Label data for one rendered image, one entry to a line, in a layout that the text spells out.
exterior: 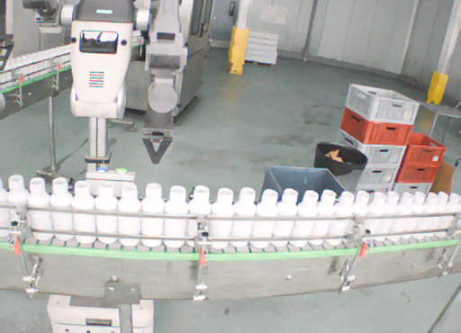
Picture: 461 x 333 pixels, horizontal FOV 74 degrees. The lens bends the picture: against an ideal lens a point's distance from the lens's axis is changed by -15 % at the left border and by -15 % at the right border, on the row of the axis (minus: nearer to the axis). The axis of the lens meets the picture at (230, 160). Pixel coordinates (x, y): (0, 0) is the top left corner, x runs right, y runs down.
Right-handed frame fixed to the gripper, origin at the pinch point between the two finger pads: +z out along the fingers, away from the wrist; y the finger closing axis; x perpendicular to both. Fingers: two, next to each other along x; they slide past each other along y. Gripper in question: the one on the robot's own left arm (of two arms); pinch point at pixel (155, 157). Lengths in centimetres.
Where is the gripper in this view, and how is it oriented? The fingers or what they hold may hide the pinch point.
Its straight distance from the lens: 84.2
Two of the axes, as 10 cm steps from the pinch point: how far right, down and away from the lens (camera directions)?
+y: -1.9, -4.4, 8.8
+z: -1.5, 8.9, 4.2
